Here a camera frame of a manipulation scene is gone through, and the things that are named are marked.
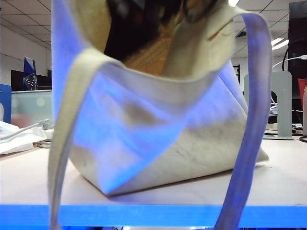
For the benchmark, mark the frosted glass desk partition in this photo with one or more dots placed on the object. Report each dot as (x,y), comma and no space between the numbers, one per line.
(31,107)

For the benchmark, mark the tall black cabinet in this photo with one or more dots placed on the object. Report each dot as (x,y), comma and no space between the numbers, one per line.
(297,28)

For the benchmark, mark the beige canvas tote bag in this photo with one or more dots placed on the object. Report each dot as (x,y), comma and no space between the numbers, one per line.
(204,143)

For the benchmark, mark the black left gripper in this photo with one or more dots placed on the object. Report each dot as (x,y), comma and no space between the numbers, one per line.
(134,28)

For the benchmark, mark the red pennant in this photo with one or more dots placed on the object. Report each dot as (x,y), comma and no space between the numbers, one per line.
(302,86)

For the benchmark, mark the white power adapter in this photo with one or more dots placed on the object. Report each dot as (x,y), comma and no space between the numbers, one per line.
(49,133)

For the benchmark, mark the ceiling air vent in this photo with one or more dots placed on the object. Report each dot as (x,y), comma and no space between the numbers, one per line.
(242,34)

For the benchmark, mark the long ceiling light panel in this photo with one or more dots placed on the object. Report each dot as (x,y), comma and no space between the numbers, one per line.
(278,41)
(233,3)
(284,43)

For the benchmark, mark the blue crystal trophy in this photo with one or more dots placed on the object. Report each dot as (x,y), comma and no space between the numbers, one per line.
(30,79)

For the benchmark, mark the grey metal bookend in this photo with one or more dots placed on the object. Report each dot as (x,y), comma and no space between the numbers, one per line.
(284,107)

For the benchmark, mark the black wall rack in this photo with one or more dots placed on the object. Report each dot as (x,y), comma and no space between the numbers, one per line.
(239,74)

